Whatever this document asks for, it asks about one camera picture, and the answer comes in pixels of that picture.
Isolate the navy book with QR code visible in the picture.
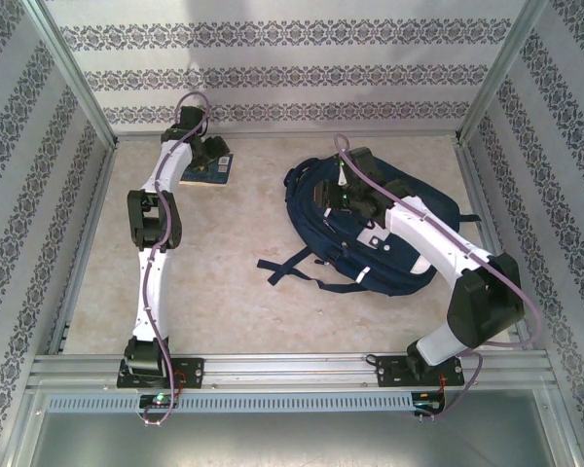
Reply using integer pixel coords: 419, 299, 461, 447
178, 153, 236, 187

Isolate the navy blue backpack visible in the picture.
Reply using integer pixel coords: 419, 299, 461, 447
256, 153, 483, 297

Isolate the right controller board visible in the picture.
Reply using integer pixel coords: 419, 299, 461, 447
412, 390, 448, 418

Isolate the controller board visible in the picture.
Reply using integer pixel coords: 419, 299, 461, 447
412, 390, 448, 418
138, 392, 182, 410

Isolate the left controller board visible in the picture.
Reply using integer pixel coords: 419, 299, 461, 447
138, 392, 182, 410

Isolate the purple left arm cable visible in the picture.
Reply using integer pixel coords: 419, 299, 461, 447
140, 90, 211, 430

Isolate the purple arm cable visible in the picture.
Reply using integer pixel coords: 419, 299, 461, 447
140, 90, 211, 430
333, 134, 541, 422

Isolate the right aluminium side rail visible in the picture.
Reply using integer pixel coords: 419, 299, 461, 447
453, 140, 536, 354

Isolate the aluminium side rail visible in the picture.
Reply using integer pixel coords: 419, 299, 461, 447
46, 143, 121, 356
453, 140, 536, 354

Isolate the left aluminium side rail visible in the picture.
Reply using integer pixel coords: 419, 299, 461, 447
46, 143, 121, 356

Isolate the left aluminium frame post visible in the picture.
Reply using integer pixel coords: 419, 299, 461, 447
21, 0, 119, 148

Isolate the aluminium frame post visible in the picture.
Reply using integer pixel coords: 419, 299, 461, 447
456, 0, 550, 146
21, 0, 119, 148

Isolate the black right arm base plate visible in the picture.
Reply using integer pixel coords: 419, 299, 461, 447
374, 353, 467, 389

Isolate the right aluminium frame post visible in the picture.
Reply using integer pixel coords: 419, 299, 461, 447
456, 0, 550, 146

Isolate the aluminium mounting rail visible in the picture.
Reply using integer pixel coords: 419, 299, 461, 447
26, 352, 554, 391

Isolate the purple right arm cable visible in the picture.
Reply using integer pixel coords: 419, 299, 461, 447
333, 134, 541, 422

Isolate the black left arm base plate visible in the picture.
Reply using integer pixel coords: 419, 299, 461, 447
115, 356, 206, 390

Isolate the grey slotted cable duct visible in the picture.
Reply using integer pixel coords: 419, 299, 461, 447
46, 392, 416, 414

